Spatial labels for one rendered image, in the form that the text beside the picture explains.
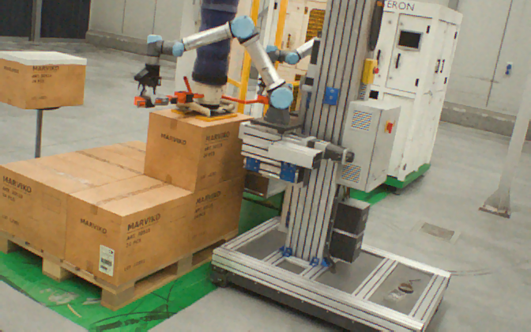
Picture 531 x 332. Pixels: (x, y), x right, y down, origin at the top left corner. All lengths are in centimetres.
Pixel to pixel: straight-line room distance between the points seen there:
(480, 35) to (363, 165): 932
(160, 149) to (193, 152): 25
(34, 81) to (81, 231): 190
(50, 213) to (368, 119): 183
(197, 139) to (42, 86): 189
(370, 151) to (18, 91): 289
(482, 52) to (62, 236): 1019
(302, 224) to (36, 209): 154
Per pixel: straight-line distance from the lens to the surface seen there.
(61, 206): 320
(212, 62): 342
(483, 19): 1224
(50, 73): 480
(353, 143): 309
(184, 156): 331
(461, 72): 1226
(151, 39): 301
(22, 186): 343
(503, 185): 621
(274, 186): 390
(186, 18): 497
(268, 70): 295
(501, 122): 1208
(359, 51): 310
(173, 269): 347
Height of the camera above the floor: 163
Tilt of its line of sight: 15 degrees down
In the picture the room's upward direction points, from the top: 9 degrees clockwise
